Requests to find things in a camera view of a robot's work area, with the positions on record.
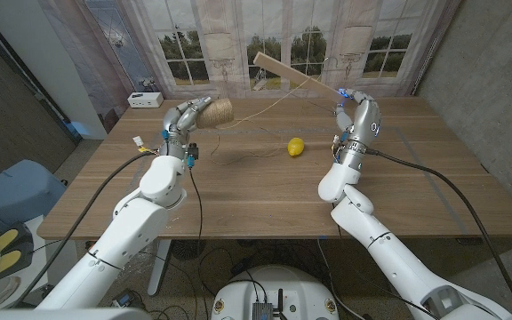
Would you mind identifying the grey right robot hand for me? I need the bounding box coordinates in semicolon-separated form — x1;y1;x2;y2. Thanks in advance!
331;87;382;172

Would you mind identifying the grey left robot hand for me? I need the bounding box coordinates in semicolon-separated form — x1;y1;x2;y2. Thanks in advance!
161;96;215;159

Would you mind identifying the jute twine spool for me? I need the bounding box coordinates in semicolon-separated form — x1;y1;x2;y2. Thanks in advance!
195;98;236;130

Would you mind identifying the jute thread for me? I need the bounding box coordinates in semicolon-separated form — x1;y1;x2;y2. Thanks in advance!
210;78;314;166

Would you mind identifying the wooden clip hanger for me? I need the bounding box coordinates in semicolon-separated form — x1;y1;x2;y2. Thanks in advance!
252;51;346;102

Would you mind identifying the yellow toy lemon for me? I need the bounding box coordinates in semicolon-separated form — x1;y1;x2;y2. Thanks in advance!
287;137;306;157

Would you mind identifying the white socket box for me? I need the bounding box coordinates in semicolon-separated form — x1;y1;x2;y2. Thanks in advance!
126;92;164;109

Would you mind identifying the small blue plastic item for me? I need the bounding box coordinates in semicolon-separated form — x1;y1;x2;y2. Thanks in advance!
63;120;89;137

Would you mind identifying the black floor fan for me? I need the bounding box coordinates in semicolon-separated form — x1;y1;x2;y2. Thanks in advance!
171;239;207;262

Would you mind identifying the printed window backdrop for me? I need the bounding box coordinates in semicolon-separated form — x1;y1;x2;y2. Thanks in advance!
36;0;462;133

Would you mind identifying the white table leg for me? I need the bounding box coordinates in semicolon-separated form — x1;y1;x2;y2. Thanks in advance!
148;239;172;297

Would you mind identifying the blue plastic bin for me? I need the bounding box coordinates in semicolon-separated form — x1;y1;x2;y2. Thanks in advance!
0;159;68;232

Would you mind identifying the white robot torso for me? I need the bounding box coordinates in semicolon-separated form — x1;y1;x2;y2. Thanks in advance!
210;264;340;320

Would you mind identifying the small device with blue screen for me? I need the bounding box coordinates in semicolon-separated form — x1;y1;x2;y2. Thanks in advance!
112;291;136;308

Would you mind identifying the white platform box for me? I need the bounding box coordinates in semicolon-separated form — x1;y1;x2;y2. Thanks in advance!
0;215;79;308

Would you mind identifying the black pedal with yellow pads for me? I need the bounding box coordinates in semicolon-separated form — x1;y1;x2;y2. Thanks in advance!
0;221;35;280

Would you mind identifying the grey radio module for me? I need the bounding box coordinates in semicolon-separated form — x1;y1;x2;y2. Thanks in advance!
251;301;275;320

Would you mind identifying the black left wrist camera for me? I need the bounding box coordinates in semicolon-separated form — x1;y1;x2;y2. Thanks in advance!
186;142;200;169

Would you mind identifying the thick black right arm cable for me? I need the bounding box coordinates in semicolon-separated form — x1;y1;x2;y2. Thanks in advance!
364;148;512;311

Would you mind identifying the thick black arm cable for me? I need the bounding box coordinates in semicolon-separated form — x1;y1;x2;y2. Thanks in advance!
11;150;159;308
364;148;512;311

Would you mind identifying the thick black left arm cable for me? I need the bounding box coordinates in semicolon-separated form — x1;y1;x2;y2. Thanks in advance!
11;150;159;308

